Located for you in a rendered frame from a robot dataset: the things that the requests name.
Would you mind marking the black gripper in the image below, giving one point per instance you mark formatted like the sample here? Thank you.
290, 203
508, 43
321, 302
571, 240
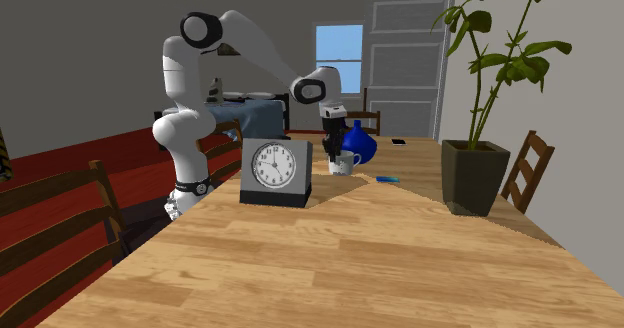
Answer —
334, 128

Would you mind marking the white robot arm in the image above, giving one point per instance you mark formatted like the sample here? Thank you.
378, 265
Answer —
178, 81

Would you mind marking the blue round vase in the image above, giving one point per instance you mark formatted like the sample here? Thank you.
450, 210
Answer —
363, 144

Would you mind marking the white mug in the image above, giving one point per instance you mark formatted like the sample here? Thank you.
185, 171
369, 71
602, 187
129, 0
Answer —
342, 163

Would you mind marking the brown wooden chair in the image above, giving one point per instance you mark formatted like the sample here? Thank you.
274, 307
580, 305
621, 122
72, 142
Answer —
225, 149
371, 117
53, 220
529, 168

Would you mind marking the black phone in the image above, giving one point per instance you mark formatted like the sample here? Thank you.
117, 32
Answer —
398, 142

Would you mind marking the grey box clock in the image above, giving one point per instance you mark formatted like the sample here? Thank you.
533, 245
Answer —
273, 166

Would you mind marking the small blue flat object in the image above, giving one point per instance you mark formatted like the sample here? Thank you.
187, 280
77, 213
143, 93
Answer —
387, 179

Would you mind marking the table with blue cloth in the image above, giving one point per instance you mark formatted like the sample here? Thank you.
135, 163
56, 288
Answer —
253, 115

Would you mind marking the grey panel door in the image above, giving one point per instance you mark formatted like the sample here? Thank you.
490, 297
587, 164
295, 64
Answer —
404, 68

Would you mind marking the wooden dining table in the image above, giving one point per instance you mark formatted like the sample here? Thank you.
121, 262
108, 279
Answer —
312, 268

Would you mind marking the green plant in dark pot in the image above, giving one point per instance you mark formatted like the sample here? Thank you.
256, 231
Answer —
473, 176

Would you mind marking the dark robot stand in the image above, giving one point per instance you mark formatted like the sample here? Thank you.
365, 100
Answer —
146, 224

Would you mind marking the window with white frame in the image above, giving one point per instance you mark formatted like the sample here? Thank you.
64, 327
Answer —
340, 42

